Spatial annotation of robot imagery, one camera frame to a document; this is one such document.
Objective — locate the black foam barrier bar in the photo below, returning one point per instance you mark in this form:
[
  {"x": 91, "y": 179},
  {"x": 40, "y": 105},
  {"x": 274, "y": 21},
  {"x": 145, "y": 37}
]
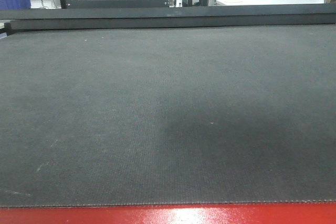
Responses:
[{"x": 156, "y": 18}]

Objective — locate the black stool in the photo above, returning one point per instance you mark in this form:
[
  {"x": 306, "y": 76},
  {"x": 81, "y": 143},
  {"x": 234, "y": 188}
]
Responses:
[{"x": 42, "y": 5}]

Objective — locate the black fabric mat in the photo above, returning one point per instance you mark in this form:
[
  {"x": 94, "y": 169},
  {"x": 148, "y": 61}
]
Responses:
[{"x": 168, "y": 116}]

